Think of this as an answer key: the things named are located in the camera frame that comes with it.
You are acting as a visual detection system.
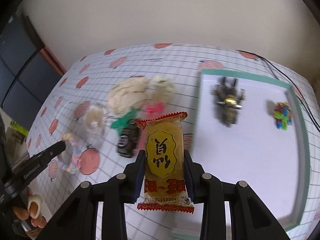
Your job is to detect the yellow snack packet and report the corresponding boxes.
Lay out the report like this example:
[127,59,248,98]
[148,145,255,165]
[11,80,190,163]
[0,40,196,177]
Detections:
[137,112,194,213]

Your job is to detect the pastel rope bracelet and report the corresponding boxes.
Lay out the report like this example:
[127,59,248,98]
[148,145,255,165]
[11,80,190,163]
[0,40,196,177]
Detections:
[57,132,82,175]

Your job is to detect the green plastic figure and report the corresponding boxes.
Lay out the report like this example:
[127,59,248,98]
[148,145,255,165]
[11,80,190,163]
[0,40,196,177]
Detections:
[111,108,137,136]

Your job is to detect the white fluffy pompom scrunchie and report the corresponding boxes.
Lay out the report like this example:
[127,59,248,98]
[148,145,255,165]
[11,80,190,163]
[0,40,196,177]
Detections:
[85,103,108,136]

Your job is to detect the dark robot figure toy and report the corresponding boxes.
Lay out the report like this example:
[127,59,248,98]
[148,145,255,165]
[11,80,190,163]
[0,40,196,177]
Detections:
[212,76,246,127]

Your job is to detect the cream mesh scrunchie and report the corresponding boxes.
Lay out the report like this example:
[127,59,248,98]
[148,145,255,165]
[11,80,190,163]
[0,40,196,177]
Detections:
[107,76,149,115]

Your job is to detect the cream hair claw clip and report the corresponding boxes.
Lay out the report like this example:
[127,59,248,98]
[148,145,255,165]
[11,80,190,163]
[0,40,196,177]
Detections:
[151,75,175,102]

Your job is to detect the colourful block toy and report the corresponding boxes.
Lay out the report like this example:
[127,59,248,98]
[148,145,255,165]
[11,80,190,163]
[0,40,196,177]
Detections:
[273,102,293,131]

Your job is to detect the pink hair roller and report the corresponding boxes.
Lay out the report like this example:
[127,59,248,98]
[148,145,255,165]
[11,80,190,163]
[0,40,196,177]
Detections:
[145,101,165,119]

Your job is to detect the hand with painted nails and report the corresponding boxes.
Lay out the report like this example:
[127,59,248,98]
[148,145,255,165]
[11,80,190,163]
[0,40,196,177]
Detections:
[12,186,47,239]

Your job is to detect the teal white tray box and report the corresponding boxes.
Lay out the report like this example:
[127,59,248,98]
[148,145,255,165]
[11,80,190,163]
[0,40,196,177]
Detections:
[171,69,311,240]

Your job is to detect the pomegranate grid tablecloth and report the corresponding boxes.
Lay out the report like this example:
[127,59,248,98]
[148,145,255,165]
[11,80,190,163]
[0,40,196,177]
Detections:
[27,43,319,239]

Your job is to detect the black cable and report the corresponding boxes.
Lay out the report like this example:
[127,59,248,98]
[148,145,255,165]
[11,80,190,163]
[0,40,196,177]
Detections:
[236,49,320,133]

